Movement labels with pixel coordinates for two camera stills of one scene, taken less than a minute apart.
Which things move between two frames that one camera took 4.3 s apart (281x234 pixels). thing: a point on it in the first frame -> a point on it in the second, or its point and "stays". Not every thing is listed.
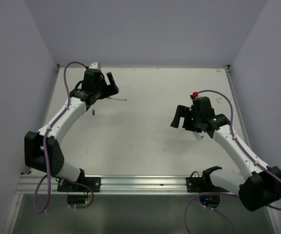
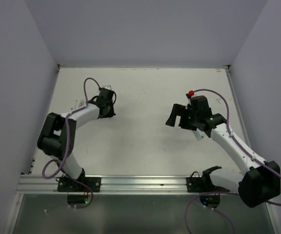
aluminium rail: [114, 184] stays
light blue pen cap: [197, 135] stays
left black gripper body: [103, 90] -> [110, 110]
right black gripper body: [195, 119] stays
